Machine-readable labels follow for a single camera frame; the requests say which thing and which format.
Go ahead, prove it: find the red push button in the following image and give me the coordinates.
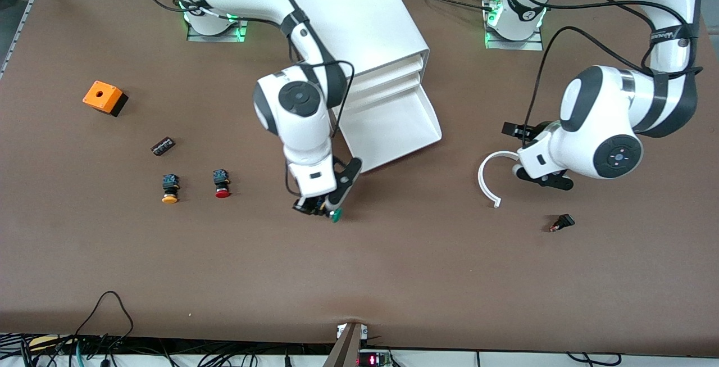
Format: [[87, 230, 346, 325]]
[[212, 169, 231, 199]]

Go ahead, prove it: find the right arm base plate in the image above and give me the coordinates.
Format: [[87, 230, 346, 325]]
[[187, 4, 249, 43]]

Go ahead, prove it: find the black cable at table edge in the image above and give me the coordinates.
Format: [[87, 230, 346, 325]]
[[566, 351, 623, 367]]

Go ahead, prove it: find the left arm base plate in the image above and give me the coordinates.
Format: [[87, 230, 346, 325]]
[[484, 0, 544, 51]]

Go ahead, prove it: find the white curved plastic arc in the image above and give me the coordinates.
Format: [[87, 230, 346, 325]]
[[477, 150, 521, 209]]

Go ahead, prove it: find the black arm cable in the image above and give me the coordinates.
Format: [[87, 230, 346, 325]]
[[132, 0, 356, 197], [516, 0, 703, 146]]

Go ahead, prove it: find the orange box with hole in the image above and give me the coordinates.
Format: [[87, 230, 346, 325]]
[[83, 80, 129, 117]]

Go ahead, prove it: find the yellow push button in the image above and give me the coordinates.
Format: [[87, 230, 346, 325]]
[[161, 174, 180, 205]]

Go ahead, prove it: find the brown camera post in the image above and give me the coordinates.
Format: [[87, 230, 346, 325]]
[[323, 322, 368, 367]]

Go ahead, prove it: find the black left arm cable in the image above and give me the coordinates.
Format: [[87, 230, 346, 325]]
[[516, 0, 703, 146]]

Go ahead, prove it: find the black looped cable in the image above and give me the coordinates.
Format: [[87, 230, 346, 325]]
[[73, 291, 135, 354]]

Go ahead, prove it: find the red digit display module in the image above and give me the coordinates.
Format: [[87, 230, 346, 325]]
[[358, 349, 394, 367]]

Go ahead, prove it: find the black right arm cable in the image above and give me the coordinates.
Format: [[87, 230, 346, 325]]
[[132, 0, 356, 197]]

